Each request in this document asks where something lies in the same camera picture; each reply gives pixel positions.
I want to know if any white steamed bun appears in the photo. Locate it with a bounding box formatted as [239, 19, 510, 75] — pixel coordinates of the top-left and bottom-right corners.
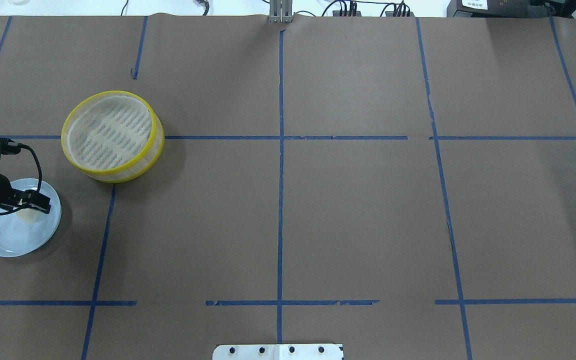
[16, 208, 44, 224]

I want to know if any yellow bamboo steamer basket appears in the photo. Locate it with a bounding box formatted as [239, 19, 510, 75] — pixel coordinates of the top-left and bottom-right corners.
[61, 90, 165, 183]

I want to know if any light blue plate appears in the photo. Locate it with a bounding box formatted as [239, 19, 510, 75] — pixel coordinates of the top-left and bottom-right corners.
[0, 181, 62, 258]

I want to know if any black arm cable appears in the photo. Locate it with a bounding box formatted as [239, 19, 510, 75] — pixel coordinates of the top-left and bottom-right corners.
[0, 142, 44, 217]

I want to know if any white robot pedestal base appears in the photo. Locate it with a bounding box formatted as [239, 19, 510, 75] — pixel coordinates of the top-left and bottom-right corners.
[212, 343, 345, 360]

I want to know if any aluminium frame post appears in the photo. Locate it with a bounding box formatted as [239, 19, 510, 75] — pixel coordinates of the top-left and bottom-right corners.
[267, 0, 294, 24]

